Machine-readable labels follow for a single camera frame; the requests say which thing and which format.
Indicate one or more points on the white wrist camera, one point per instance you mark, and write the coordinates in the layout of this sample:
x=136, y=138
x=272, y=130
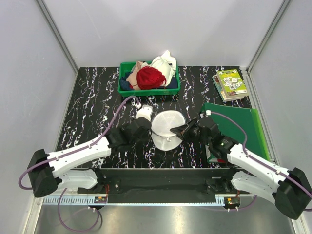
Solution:
x=145, y=112
x=205, y=113

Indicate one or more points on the green cover book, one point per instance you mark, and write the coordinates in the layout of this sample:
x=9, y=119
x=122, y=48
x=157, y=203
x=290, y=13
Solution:
x=232, y=83

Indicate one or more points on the lower book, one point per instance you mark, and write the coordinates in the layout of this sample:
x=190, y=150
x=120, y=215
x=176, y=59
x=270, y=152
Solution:
x=223, y=95

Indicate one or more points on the dark blue garment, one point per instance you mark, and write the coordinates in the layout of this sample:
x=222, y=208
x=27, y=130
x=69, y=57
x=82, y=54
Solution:
x=126, y=86

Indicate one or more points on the green ring binder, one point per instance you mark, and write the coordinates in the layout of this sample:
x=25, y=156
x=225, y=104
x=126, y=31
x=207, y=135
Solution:
x=232, y=121

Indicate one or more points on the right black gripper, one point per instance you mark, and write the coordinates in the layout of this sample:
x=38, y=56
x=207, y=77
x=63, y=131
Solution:
x=184, y=130

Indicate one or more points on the light green plastic folder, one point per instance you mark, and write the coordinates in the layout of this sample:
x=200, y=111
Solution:
x=256, y=138

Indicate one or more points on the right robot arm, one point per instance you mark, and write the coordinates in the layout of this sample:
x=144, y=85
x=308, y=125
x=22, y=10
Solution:
x=288, y=190

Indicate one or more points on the green plastic basket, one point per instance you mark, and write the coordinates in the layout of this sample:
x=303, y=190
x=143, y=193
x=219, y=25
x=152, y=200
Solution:
x=127, y=66

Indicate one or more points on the red garment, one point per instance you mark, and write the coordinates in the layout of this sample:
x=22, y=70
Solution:
x=150, y=78

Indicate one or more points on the beige garment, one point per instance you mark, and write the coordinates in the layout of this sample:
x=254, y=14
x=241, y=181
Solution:
x=132, y=78

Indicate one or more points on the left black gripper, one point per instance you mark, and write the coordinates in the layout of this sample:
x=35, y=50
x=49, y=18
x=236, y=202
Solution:
x=146, y=138

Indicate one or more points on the white mesh laundry bag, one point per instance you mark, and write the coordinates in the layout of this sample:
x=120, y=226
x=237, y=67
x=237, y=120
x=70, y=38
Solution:
x=162, y=137

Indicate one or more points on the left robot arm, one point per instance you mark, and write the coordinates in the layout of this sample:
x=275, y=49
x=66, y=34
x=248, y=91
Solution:
x=49, y=172

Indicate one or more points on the white garment in basket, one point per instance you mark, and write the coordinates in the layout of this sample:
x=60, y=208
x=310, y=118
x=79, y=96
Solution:
x=165, y=63

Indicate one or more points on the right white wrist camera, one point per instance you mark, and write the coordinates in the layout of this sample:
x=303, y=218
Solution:
x=205, y=113

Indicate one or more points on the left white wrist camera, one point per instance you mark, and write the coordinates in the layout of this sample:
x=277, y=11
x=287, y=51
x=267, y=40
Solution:
x=145, y=112

